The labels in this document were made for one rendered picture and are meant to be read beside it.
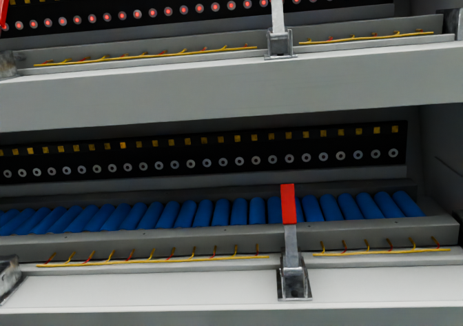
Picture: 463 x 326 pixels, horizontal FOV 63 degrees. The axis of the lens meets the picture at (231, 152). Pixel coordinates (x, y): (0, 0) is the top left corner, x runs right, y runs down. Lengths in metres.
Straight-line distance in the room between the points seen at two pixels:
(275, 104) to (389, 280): 0.18
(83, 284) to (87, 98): 0.17
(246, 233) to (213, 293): 0.07
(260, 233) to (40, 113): 0.23
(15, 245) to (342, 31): 0.39
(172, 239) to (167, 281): 0.04
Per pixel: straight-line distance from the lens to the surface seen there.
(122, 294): 0.37
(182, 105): 0.33
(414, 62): 0.34
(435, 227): 0.41
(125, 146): 0.49
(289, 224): 0.33
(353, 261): 0.37
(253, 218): 0.41
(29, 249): 0.45
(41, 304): 0.39
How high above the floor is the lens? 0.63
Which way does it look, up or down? 3 degrees up
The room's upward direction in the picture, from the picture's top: 3 degrees counter-clockwise
